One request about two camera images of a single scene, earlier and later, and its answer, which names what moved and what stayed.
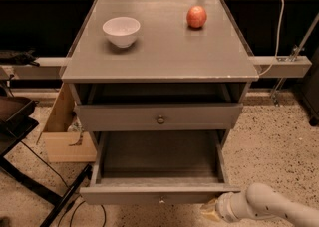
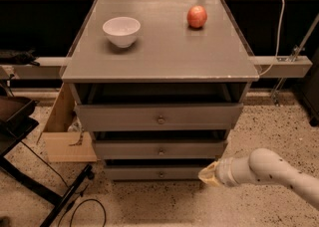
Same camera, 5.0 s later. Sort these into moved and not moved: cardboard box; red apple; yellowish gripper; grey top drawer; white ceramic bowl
Moved: yellowish gripper
Not moved: red apple; grey top drawer; cardboard box; white ceramic bowl
